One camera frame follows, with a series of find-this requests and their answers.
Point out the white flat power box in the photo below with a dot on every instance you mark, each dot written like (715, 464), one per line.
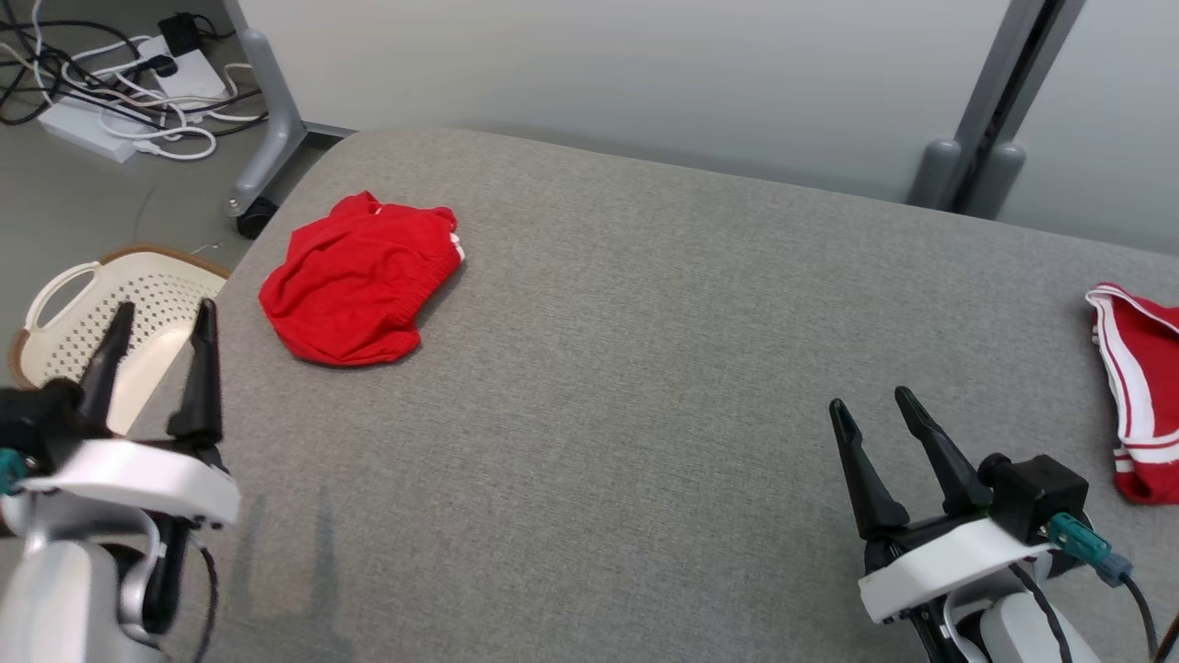
(78, 129)

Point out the grey partition post with feet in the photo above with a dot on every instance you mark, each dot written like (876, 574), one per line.
(995, 120)

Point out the grey metal frame leg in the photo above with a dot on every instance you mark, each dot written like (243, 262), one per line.
(272, 110)

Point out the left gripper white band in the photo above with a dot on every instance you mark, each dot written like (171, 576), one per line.
(129, 479)

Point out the red Bulls basketball jersey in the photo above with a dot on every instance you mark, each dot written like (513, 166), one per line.
(1147, 387)

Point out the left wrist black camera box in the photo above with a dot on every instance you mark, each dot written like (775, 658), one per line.
(41, 419)

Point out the black frame leg caster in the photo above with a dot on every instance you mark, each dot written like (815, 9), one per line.
(255, 219)

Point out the black power adapter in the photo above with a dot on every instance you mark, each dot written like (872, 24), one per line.
(180, 32)

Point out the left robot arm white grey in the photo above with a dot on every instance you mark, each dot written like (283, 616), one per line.
(64, 589)

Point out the cream laundry basket brown rim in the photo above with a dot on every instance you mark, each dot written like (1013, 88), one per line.
(152, 295)

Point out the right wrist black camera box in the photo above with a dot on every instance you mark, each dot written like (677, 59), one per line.
(1036, 497)

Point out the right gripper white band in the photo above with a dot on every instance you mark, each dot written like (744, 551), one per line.
(939, 566)

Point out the red shorts with white trim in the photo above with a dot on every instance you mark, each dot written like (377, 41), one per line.
(355, 276)

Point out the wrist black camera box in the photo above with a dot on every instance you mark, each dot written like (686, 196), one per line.
(41, 419)
(1036, 497)

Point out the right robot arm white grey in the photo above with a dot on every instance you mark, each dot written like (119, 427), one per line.
(1013, 626)

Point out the white power strip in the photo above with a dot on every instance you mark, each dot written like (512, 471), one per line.
(189, 74)

